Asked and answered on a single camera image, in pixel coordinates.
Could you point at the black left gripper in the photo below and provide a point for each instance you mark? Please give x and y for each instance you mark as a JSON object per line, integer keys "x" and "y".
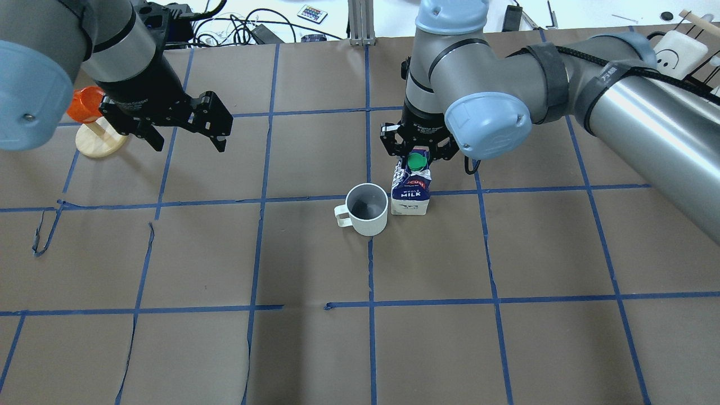
{"x": 145, "y": 80}

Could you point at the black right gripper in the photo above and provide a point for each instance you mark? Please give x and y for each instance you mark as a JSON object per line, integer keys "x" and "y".
{"x": 423, "y": 122}

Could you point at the blue white milk carton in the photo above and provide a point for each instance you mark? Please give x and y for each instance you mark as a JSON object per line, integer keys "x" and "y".
{"x": 410, "y": 189}

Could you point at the white mug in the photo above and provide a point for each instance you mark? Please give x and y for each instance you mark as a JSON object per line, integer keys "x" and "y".
{"x": 365, "y": 209}

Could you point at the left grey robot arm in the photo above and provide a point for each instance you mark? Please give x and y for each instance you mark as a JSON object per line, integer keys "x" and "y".
{"x": 45, "y": 44}

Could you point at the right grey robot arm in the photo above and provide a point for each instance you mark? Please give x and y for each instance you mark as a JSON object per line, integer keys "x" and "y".
{"x": 462, "y": 98}

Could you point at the orange cup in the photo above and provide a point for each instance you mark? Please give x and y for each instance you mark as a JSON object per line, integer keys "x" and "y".
{"x": 85, "y": 104}

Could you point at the colourful remote control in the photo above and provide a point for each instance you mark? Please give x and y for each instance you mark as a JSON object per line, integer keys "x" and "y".
{"x": 313, "y": 14}

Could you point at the white smiley box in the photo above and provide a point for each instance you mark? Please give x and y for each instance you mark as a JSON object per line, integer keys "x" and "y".
{"x": 677, "y": 54}

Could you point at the aluminium frame post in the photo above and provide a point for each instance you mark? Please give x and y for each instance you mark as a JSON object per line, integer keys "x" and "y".
{"x": 362, "y": 23}

